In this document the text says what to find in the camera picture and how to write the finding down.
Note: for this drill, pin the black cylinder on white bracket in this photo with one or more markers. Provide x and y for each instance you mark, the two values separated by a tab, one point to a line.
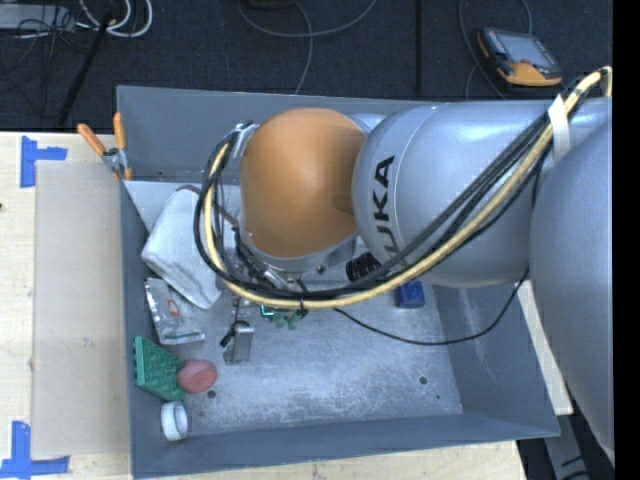
361	268

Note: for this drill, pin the clear plastic packet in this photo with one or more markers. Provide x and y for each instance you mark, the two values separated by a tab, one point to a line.
172	318

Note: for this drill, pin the pale flat board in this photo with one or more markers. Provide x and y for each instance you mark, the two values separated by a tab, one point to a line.
75	293

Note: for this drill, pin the white folded cloth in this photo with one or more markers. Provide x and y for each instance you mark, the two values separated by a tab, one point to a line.
177	248

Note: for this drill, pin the blue cylinder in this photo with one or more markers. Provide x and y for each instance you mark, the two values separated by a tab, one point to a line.
411	295

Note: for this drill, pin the pink round toy food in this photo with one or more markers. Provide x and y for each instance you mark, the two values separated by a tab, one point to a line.
197	376

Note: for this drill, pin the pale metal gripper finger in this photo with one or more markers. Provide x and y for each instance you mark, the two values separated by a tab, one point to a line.
240	347

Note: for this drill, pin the green flat block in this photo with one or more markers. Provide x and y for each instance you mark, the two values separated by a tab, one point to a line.
155	368

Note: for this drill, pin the grey metal bin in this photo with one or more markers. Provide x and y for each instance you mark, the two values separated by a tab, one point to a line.
330	368

